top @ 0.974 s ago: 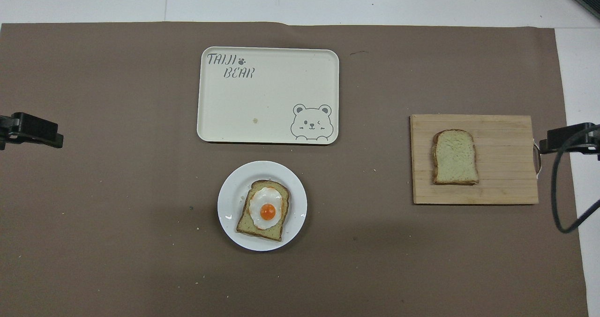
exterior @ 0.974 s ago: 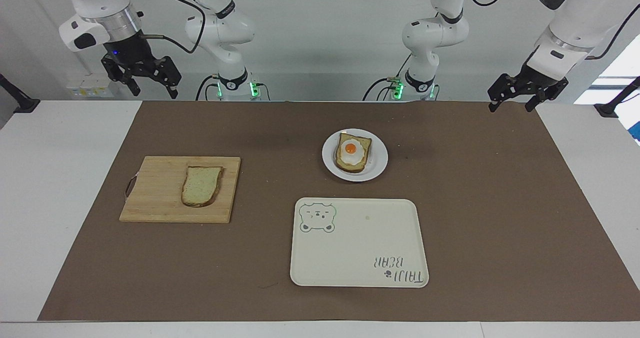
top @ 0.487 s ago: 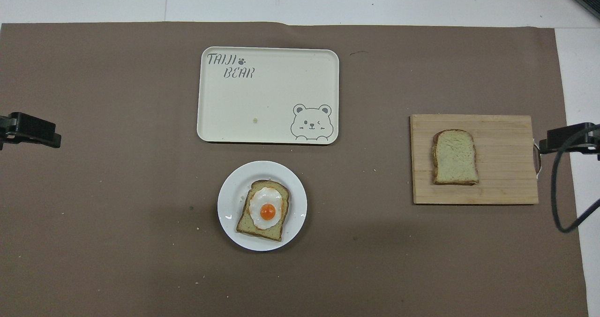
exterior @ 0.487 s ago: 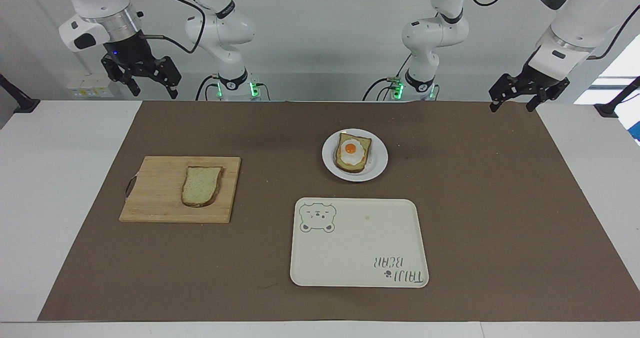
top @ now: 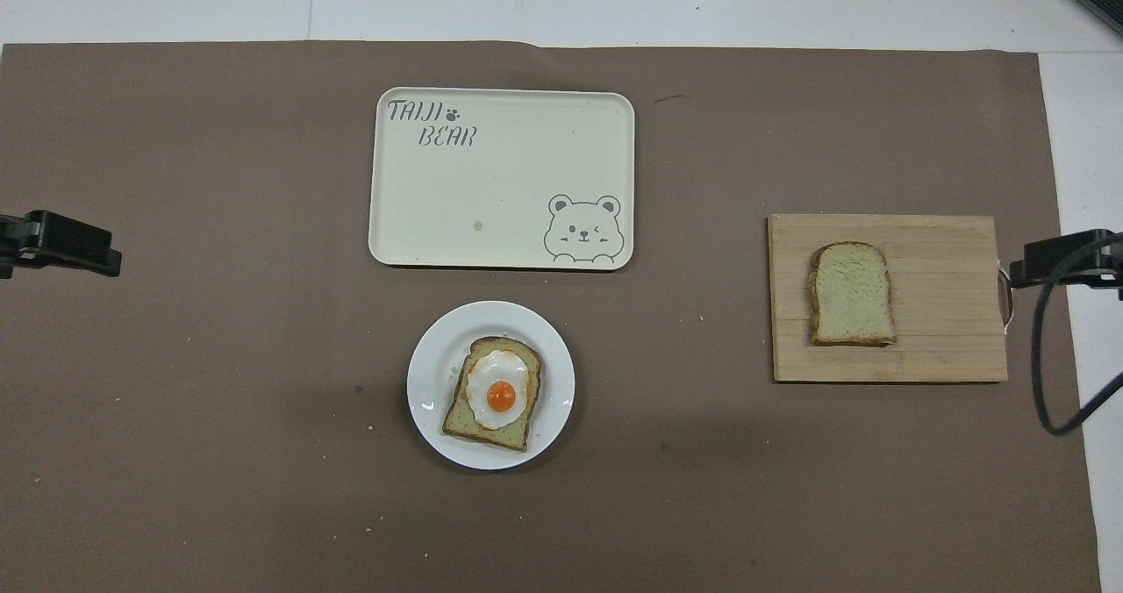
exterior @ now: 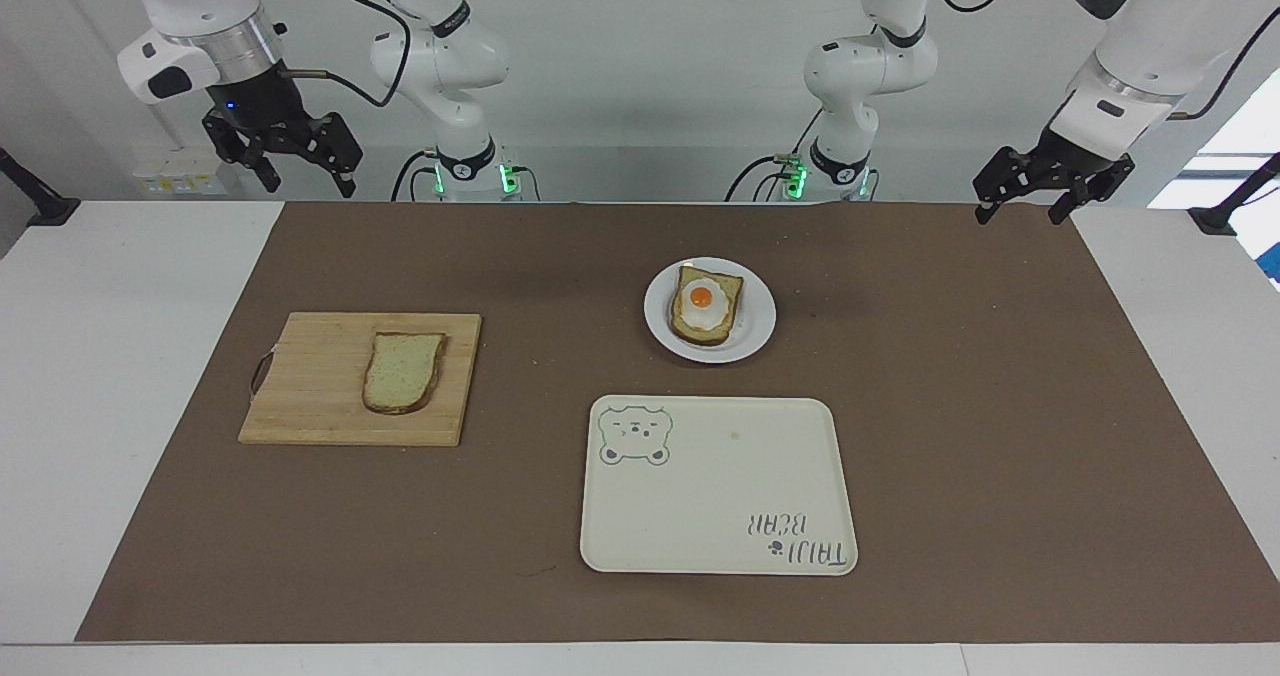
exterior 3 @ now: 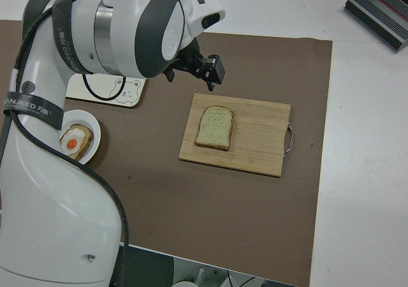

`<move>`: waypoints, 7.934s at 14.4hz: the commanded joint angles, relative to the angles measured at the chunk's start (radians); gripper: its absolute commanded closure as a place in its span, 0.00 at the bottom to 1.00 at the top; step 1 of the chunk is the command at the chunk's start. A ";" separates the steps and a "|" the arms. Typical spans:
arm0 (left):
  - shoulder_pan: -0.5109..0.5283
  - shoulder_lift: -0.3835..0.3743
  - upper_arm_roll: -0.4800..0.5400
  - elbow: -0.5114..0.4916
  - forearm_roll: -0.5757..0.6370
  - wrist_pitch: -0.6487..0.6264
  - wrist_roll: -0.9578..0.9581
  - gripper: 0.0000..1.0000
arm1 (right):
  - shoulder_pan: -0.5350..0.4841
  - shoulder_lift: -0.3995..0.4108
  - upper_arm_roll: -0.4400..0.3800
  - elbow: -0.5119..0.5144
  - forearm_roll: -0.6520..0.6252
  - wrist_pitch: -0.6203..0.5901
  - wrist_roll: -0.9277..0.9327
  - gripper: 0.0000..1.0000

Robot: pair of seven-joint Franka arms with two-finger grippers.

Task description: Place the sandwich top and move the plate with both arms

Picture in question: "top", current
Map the round white plate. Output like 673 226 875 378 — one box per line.
406 300 576 471

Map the cream tray with bear print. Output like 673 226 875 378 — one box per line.
368 87 636 271

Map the fried egg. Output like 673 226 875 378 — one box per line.
465 349 530 431

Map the toasted bread slice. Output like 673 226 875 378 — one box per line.
440 335 544 453

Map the pale bread slice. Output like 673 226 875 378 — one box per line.
808 241 898 347

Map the wooden cutting board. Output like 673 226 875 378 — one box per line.
769 214 1017 384

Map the black cable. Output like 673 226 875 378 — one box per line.
1030 230 1123 437

